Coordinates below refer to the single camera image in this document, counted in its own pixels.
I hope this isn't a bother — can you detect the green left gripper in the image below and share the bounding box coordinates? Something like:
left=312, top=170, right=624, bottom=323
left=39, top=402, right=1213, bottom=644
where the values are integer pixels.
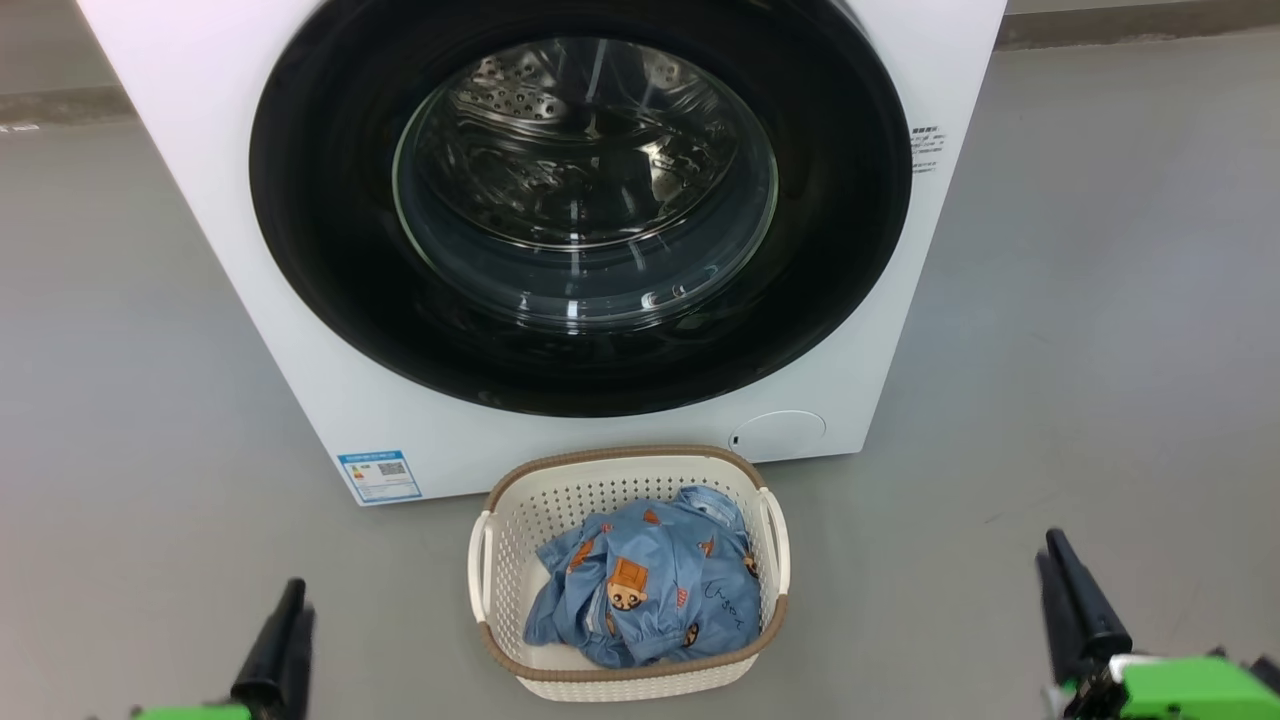
left=135, top=578, right=317, bottom=720

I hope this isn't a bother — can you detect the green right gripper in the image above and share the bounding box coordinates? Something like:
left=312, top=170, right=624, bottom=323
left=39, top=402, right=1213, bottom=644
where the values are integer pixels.
left=1036, top=528, right=1280, bottom=720

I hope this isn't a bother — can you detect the blue small-print cartoon garment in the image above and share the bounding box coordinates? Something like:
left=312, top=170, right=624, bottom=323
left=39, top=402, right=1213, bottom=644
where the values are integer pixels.
left=523, top=490, right=763, bottom=669

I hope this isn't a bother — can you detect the glass washing machine door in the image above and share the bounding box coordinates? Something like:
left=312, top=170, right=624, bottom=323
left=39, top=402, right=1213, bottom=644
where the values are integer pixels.
left=248, top=0, right=913, bottom=419

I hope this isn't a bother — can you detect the white front-load washing machine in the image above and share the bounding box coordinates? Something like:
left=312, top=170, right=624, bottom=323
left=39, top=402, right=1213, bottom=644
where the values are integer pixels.
left=75, top=0, right=1009, bottom=507

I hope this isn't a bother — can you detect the blue energy label sticker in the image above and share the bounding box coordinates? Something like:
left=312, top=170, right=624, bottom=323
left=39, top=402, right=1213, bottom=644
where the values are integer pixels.
left=337, top=450, right=422, bottom=505

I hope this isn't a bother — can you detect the cream perforated laundry basket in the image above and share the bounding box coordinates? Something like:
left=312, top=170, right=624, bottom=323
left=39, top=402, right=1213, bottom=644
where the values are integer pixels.
left=467, top=445, right=791, bottom=702

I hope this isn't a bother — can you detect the round white filter cover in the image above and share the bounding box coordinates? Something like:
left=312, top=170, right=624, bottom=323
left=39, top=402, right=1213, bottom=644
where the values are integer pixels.
left=728, top=410, right=827, bottom=463

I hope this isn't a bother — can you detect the white text sticker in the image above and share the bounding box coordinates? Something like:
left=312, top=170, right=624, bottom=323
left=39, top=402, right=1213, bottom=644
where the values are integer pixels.
left=908, top=125, right=947, bottom=175

